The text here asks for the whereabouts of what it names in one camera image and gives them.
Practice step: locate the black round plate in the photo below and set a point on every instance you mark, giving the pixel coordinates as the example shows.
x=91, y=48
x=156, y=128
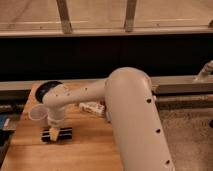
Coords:
x=44, y=88

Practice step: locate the white object at right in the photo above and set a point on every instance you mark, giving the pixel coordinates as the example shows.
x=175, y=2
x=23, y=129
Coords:
x=204, y=72

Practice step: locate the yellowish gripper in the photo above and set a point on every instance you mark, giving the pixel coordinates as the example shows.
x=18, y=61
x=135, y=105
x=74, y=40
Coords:
x=54, y=133

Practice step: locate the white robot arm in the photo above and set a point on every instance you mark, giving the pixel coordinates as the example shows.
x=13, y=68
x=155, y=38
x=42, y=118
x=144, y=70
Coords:
x=137, y=128

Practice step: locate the black striped eraser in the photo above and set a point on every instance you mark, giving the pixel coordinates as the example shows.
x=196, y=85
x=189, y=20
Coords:
x=64, y=133

